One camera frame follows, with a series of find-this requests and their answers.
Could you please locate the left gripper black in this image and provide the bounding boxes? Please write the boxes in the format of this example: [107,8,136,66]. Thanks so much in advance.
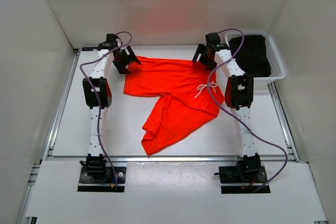
[112,46,140,74]

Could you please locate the aluminium rail left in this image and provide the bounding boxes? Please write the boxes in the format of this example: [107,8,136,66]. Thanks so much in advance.
[40,49,80,163]

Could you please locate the aluminium rail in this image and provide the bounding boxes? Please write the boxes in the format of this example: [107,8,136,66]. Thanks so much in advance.
[40,49,80,163]
[46,154,296,162]
[268,82,301,163]

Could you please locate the black shorts in basket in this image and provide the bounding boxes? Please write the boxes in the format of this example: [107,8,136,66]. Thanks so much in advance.
[235,35,271,78]

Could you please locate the white plastic basket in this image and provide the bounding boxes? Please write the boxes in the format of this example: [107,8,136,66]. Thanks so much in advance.
[225,30,286,84]

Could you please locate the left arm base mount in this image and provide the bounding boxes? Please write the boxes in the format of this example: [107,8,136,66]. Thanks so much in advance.
[77,154,127,193]

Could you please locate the orange shorts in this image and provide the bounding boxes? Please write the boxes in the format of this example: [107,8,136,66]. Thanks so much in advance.
[123,57,225,156]

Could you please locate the small dark label sticker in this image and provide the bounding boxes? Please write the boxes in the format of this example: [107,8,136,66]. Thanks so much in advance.
[81,47,97,51]

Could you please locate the aluminium rail right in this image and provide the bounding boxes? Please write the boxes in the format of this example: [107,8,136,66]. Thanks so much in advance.
[268,82,301,163]

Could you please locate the aluminium rail front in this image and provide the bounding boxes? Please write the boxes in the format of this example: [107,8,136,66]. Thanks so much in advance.
[46,154,296,162]

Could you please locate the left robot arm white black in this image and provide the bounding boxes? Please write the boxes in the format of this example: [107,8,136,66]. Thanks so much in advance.
[79,31,141,187]

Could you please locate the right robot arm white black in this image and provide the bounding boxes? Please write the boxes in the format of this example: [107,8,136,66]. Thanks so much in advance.
[192,32,261,182]

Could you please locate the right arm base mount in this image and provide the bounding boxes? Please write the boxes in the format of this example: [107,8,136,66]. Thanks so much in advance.
[214,154,271,194]

